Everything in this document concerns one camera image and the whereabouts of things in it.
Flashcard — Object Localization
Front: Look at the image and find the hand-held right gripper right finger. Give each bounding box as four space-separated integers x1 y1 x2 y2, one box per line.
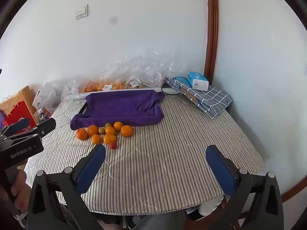
205 145 285 230

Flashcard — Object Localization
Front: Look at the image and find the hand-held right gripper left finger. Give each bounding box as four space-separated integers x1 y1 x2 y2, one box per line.
27 144 106 230

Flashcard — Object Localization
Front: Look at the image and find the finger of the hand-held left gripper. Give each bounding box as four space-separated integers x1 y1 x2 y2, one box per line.
2 117 30 137
5 118 57 141

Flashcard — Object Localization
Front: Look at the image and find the purple towel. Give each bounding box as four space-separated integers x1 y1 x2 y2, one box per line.
70 89 166 131

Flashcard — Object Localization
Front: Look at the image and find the person's left hand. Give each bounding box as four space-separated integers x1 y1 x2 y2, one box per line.
12 170 29 210

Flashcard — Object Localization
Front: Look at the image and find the plastic drink bottle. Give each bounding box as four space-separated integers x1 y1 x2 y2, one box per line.
38 109 50 122

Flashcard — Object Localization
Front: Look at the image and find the red box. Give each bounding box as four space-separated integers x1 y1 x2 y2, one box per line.
2 96 39 135

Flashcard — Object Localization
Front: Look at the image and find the brown cardboard box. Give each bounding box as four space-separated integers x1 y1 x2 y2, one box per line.
0 85 38 125

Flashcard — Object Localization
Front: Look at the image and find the white plastic bag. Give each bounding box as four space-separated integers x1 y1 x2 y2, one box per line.
32 78 70 111

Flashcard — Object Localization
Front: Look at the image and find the white container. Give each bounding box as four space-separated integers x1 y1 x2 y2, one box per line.
199 195 224 216

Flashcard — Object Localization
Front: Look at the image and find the crumpled clear plastic bag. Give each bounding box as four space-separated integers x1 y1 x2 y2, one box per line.
61 80 87 106

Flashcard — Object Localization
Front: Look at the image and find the wooden chair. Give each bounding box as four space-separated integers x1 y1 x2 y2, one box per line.
187 196 240 230

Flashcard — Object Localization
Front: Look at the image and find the clear bag of oranges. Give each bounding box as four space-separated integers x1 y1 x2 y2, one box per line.
83 81 126 93

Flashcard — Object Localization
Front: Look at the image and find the folded grey checked cloth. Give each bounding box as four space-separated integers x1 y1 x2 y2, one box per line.
164 77 234 119

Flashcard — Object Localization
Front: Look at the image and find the brown wooden baseboard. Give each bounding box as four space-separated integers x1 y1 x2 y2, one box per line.
281 170 307 203

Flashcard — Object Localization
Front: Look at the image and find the blue white tissue pack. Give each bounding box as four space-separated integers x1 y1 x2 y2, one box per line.
187 71 210 91

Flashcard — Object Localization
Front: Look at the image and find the white round dish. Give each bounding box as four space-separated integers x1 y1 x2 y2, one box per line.
161 83 183 96

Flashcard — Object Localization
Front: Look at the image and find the clear bag of longans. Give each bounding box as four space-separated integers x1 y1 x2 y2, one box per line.
125 78 149 90

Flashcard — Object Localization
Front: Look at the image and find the large crumpled clear plastic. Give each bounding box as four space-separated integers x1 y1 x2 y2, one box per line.
101 50 183 89

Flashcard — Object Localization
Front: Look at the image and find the white wall switch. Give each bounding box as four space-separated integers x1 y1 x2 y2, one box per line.
75 4 89 20

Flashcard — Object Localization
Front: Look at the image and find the brown wooden door frame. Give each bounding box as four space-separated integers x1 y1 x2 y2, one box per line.
203 0 219 83

